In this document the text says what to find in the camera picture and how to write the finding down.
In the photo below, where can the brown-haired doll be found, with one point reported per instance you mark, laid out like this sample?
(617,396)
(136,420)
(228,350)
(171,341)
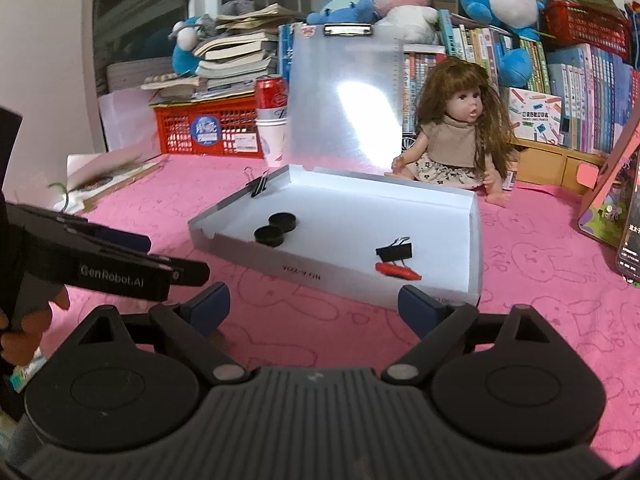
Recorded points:
(455,135)

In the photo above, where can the large black binder clip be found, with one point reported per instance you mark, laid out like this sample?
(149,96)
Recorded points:
(395,251)

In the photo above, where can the black round cap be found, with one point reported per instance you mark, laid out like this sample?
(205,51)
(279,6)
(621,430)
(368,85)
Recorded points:
(285,220)
(269,236)

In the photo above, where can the white pencil-print box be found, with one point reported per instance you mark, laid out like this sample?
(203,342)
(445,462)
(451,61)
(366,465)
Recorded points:
(535,115)

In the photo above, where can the open notebook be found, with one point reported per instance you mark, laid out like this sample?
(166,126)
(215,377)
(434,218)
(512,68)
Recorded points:
(110,172)

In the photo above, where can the person's left hand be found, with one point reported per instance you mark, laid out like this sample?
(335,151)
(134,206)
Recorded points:
(30,347)

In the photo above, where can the row of upright books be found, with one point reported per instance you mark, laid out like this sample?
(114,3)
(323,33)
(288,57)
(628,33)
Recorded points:
(585,95)

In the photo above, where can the translucent plastic clipboard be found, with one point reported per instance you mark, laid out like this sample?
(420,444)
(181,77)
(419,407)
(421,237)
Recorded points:
(345,100)

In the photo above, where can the white paper sheet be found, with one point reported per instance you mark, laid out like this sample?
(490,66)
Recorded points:
(127,120)

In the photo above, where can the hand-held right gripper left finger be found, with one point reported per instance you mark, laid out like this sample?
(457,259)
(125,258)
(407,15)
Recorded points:
(210,305)

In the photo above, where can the small blue plush toy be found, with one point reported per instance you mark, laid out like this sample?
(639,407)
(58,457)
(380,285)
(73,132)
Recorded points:
(345,7)

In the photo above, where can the pile of lying books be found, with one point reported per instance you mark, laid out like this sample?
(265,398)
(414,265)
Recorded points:
(235,55)

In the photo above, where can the red carrot-shaped pen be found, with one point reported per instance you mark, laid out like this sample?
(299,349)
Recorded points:
(397,271)

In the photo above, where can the red soda can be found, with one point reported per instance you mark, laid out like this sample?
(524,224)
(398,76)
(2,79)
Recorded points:
(271,95)

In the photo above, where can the wooden desk organizer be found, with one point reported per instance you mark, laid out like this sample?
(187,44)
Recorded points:
(560,165)

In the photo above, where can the pink rabbit-print towel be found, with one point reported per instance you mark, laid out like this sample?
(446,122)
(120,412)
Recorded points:
(540,285)

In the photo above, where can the red plastic crate with labels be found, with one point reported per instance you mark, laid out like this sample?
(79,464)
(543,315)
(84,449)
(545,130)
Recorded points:
(180,130)

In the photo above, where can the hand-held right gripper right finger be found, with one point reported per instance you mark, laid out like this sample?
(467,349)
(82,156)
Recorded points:
(420,310)

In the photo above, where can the white paper cup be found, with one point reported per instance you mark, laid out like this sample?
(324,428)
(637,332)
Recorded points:
(272,140)

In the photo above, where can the plain red plastic crate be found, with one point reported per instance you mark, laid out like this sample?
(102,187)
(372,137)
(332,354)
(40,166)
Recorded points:
(585,27)

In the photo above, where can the white cardboard box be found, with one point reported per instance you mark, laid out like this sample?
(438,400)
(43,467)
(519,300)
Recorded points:
(350,210)

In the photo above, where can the smartphone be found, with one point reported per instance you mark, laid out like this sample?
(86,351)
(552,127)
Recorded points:
(630,230)

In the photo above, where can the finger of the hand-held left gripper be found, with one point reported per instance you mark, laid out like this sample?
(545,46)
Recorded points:
(190,272)
(125,241)

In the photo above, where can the round-headed blue plush toy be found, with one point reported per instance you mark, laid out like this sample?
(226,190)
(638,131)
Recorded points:
(187,45)

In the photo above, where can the small black binder clip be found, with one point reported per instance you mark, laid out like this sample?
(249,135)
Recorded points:
(259,185)

